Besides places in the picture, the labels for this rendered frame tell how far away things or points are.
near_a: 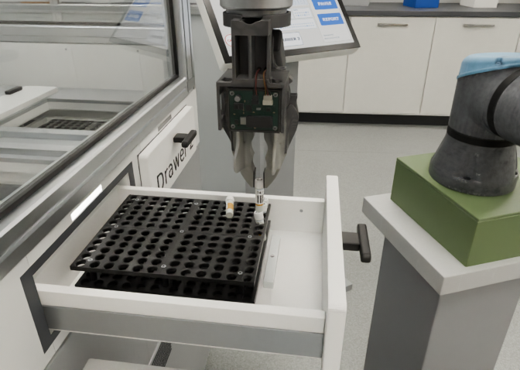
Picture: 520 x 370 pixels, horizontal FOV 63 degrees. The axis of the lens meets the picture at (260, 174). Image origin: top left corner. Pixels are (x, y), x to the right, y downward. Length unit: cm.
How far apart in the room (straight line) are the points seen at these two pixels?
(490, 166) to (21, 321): 72
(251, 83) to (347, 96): 313
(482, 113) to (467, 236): 20
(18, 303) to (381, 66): 325
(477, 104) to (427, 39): 280
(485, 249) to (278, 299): 39
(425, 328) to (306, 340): 49
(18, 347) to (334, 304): 33
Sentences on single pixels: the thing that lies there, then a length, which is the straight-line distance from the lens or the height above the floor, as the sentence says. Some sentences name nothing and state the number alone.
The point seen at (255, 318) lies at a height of 88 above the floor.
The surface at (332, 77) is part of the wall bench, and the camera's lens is 350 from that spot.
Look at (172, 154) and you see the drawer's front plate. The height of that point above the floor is 88.
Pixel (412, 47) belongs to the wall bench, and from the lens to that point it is 355.
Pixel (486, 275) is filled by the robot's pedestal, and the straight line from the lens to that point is 84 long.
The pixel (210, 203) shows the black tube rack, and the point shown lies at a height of 90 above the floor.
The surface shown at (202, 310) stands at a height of 89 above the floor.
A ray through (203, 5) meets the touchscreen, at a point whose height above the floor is 111.
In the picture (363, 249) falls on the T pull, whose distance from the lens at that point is 54.
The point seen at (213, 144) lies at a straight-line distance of 233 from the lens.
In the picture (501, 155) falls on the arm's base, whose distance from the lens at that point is 83.
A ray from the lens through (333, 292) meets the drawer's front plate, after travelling 45.
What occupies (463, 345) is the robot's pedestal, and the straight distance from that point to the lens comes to 103.
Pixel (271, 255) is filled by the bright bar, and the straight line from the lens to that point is 62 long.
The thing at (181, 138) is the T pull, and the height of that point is 91.
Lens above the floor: 122
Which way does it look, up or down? 27 degrees down
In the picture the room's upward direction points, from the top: straight up
